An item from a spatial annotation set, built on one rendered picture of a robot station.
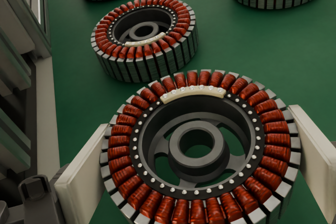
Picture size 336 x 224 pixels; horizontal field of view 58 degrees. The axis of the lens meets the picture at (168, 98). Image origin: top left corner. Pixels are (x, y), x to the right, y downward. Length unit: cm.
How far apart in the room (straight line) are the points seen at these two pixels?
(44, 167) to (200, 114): 15
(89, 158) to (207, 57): 19
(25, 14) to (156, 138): 23
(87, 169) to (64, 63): 23
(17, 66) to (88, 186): 19
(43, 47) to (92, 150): 24
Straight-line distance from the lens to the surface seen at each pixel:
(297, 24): 36
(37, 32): 39
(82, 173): 16
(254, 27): 35
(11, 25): 37
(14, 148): 25
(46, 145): 30
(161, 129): 20
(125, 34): 35
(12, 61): 32
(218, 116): 20
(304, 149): 17
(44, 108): 34
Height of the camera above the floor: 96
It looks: 46 degrees down
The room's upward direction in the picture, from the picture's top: 16 degrees counter-clockwise
